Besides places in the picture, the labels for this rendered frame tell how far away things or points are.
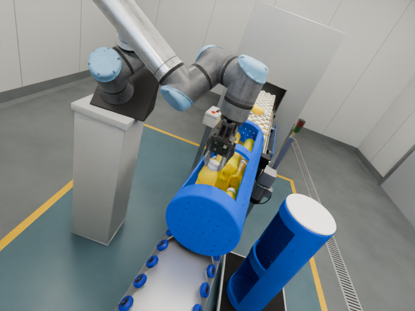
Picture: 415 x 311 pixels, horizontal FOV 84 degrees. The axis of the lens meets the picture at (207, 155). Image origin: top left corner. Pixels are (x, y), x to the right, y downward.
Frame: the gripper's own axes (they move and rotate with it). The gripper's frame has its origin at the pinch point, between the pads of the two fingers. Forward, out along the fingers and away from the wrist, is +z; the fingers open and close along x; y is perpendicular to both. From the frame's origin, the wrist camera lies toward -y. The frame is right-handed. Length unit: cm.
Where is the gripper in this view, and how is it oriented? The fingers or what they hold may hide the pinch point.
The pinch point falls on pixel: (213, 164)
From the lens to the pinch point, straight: 82.2
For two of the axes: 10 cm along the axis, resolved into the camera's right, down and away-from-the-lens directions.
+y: -3.0, 4.2, -8.5
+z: -3.1, 8.0, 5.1
